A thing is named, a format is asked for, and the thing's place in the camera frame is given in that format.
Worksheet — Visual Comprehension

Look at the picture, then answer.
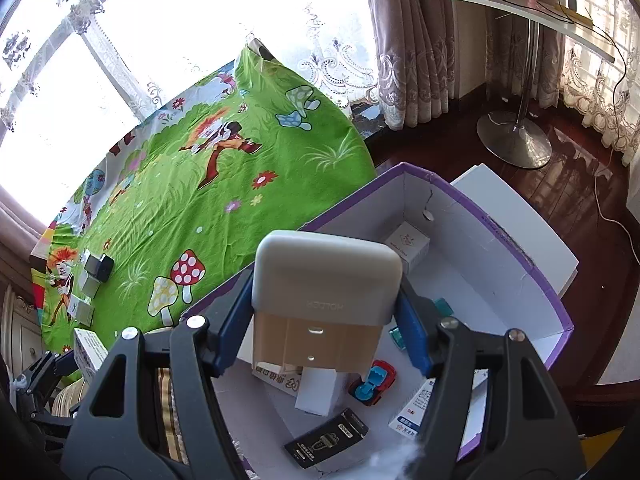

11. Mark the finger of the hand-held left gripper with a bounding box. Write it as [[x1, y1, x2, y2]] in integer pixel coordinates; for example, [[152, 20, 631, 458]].
[[30, 402, 81, 428], [22, 350, 78, 391]]

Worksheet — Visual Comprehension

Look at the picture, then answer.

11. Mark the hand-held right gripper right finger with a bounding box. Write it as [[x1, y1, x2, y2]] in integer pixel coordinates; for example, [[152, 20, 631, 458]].
[[397, 277, 588, 480]]

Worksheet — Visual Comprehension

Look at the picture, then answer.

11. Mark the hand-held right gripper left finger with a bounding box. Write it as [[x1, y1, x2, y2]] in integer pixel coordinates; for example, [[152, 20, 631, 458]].
[[60, 267, 256, 480]]

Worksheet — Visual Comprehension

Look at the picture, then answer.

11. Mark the teal box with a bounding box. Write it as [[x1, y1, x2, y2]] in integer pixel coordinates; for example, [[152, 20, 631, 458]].
[[389, 297, 453, 350]]

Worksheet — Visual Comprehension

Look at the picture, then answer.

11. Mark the white carton with grey print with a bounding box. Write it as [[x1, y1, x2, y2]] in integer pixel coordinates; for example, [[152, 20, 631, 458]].
[[73, 328, 110, 385]]

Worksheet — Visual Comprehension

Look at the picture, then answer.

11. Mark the pile of small white boxes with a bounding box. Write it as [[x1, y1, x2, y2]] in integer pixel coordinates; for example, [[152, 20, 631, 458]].
[[67, 249, 103, 323]]

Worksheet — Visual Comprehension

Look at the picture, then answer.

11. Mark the red toy car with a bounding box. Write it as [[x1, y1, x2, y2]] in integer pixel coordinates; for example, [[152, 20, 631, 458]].
[[348, 359, 397, 406]]

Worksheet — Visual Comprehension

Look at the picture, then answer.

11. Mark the white box with brown print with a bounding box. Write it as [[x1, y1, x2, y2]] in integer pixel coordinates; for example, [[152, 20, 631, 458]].
[[252, 364, 305, 397]]

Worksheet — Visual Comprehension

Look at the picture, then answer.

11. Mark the white medicine box blue label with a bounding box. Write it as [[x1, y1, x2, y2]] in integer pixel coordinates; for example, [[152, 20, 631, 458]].
[[389, 370, 488, 443]]

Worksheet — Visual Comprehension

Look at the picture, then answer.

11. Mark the white box with heart logo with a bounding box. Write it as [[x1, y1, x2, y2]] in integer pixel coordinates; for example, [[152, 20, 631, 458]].
[[384, 221, 431, 272]]

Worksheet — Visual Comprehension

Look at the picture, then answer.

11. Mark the purple cardboard box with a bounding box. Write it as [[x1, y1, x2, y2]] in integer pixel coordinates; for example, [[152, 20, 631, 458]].
[[179, 161, 575, 480]]

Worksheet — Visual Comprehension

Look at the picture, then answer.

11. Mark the grey and beige box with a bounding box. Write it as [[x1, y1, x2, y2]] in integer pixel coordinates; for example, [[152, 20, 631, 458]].
[[251, 230, 403, 376]]

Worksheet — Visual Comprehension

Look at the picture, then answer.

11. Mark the long plain white box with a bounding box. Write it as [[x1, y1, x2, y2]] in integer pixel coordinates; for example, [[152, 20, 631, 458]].
[[295, 367, 343, 417]]

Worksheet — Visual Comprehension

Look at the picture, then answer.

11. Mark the black product box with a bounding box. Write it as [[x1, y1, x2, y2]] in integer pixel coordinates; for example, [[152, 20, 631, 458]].
[[284, 407, 370, 470]]

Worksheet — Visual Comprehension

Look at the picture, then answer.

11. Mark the white nightstand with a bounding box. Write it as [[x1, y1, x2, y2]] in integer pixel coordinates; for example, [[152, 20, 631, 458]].
[[0, 280, 46, 361]]

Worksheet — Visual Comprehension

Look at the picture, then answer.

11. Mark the striped cushion with tassels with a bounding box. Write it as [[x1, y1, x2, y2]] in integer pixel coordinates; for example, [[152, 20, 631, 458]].
[[52, 365, 191, 466]]

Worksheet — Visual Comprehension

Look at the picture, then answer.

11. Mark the green cartoon printed bed sheet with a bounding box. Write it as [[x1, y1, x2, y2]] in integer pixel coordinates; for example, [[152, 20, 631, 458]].
[[30, 45, 378, 376]]

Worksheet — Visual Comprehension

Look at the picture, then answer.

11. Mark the pink curtain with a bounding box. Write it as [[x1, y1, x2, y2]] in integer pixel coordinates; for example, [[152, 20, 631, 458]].
[[360, 0, 563, 128], [0, 187, 53, 261]]

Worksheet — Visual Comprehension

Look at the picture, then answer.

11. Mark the sheer white lace curtain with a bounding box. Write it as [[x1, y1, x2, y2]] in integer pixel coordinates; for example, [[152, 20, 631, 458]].
[[0, 0, 381, 126]]

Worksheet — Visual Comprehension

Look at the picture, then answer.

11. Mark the beige lace curtain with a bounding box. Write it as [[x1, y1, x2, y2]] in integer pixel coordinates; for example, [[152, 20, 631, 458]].
[[560, 0, 640, 166]]

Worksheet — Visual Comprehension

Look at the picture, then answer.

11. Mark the white curved desk top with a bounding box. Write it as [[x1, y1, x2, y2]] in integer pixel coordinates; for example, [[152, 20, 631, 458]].
[[416, 0, 617, 65]]

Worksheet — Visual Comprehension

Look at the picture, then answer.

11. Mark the yellow flat object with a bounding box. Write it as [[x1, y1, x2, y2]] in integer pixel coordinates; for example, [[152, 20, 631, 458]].
[[555, 5, 595, 28]]

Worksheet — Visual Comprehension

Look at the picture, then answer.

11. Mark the white cable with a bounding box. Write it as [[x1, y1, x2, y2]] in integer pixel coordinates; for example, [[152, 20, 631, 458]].
[[594, 172, 640, 281]]

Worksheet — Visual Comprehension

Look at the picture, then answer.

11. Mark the black cable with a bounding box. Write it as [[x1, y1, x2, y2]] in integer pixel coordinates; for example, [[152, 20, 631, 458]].
[[497, 0, 631, 151]]

